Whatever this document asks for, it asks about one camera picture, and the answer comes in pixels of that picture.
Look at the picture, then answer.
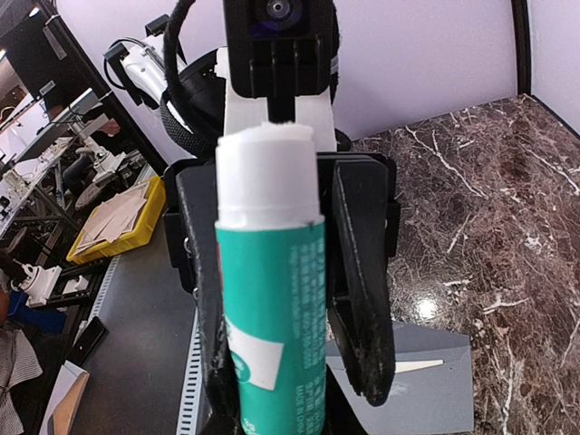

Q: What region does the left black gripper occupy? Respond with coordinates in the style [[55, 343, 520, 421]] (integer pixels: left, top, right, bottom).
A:
[[163, 152, 400, 408]]

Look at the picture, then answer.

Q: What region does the white green glue stick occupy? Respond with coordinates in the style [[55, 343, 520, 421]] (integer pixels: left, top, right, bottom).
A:
[[215, 123, 326, 434]]

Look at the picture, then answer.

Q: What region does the grey blue envelope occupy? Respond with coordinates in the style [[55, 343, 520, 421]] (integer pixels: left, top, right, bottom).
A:
[[326, 322, 475, 434]]

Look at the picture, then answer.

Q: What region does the beige lined letter paper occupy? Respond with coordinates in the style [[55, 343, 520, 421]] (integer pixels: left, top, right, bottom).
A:
[[395, 360, 444, 374]]

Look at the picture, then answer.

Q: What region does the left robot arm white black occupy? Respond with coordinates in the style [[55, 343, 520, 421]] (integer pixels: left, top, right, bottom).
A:
[[104, 15, 401, 407]]

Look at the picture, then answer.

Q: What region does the yellow plastic tray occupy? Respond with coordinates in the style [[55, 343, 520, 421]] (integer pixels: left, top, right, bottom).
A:
[[66, 176, 166, 265]]

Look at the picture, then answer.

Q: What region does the black phone on bench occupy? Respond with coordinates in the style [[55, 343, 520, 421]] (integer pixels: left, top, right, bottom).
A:
[[67, 316, 108, 366]]

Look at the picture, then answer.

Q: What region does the white cardboard box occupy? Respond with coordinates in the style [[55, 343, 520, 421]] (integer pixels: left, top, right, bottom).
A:
[[40, 361, 90, 435]]

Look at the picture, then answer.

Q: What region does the seated person striped shirt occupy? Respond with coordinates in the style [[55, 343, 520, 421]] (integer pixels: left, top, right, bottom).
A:
[[1, 291, 43, 434]]

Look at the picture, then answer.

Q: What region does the white slotted cable duct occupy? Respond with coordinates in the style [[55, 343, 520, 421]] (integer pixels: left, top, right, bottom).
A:
[[176, 314, 203, 435]]

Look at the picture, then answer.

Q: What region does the right black frame post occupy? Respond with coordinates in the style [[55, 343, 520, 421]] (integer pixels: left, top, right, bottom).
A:
[[511, 0, 532, 95]]

